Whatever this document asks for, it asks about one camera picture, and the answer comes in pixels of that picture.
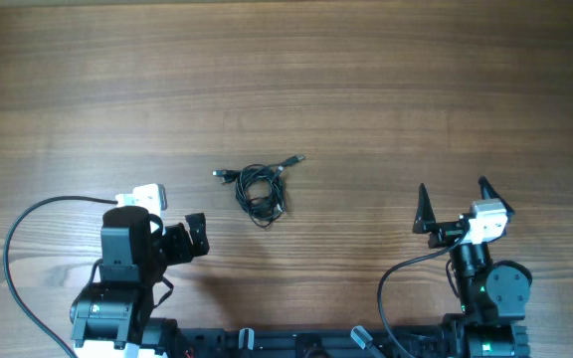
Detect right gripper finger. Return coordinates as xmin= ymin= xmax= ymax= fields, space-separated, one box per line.
xmin=412 ymin=183 xmax=437 ymax=234
xmin=477 ymin=176 xmax=514 ymax=217

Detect black usb cables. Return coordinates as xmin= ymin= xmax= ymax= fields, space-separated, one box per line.
xmin=211 ymin=153 xmax=306 ymax=230

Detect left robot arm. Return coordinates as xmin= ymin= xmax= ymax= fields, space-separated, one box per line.
xmin=70 ymin=206 xmax=210 ymax=358

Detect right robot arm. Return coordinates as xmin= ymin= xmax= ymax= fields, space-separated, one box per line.
xmin=413 ymin=177 xmax=533 ymax=358

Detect right camera cable black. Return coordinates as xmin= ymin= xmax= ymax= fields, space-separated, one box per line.
xmin=376 ymin=239 xmax=462 ymax=357

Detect camera cable black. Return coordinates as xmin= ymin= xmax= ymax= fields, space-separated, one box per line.
xmin=2 ymin=195 xmax=118 ymax=358
xmin=376 ymin=239 xmax=462 ymax=357

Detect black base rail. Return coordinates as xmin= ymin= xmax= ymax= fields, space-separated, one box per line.
xmin=173 ymin=325 xmax=468 ymax=358

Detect left camera cable black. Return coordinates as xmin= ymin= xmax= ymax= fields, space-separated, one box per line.
xmin=2 ymin=195 xmax=118 ymax=358

